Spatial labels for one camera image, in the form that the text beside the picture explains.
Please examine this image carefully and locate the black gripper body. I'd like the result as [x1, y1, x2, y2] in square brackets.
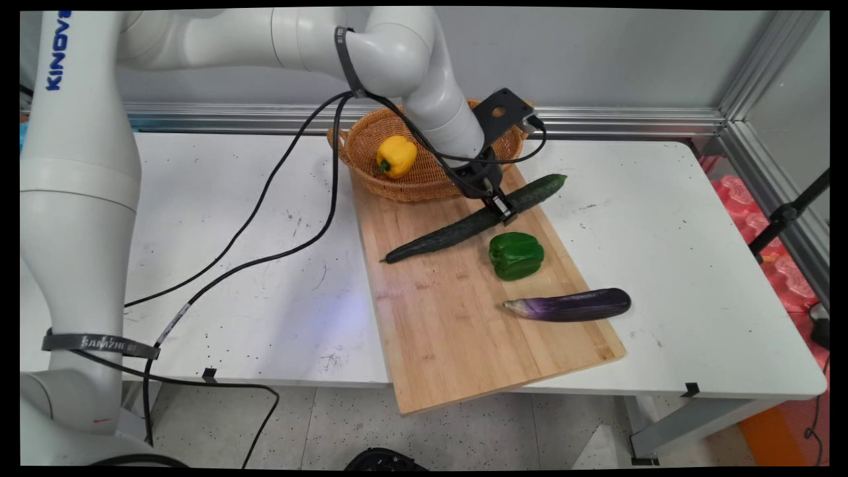
[456, 148, 505, 201]

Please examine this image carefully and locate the green bell pepper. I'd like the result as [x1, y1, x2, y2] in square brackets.
[489, 232, 546, 282]

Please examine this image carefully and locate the dark green cucumber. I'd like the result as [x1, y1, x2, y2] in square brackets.
[383, 174, 568, 265]

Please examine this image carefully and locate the woven wicker basket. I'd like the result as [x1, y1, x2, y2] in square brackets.
[327, 99, 535, 203]

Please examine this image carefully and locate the yellow bell pepper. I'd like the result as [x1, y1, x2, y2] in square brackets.
[376, 135, 419, 180]

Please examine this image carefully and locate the purple eggplant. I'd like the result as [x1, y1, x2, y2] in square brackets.
[502, 288, 632, 323]

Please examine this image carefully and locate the wooden cutting board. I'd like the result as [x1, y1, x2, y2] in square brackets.
[350, 166, 627, 416]

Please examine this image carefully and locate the round black floor object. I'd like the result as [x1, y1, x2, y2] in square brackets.
[344, 447, 429, 471]

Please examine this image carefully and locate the black tripod leg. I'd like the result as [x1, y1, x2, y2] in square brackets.
[749, 169, 830, 263]

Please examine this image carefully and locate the grey metal table leg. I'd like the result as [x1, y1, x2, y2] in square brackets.
[626, 396, 789, 466]

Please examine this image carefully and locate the pink foam sheet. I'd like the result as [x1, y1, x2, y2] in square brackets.
[699, 156, 830, 372]

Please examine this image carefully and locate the black power adapter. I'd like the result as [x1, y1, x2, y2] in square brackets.
[809, 301, 830, 350]

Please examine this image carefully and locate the orange floor mat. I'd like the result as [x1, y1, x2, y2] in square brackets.
[739, 396, 829, 468]

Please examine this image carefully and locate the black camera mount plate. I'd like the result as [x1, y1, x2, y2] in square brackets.
[472, 87, 535, 148]

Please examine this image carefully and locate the long aluminium frame rail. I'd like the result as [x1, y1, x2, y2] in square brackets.
[20, 99, 727, 138]

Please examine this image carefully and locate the black cable with white label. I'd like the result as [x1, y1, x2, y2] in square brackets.
[142, 91, 494, 448]

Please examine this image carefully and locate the plain black cable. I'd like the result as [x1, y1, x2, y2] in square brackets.
[123, 91, 548, 309]

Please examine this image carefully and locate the short aluminium frame rail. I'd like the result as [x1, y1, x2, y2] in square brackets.
[719, 119, 830, 309]

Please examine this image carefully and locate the aluminium frame post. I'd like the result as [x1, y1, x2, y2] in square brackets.
[719, 10, 829, 121]

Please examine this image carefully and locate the black cable on floor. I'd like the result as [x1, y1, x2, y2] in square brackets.
[73, 350, 282, 468]

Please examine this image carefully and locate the grey printed velcro strap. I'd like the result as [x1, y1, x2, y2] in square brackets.
[41, 330, 162, 360]

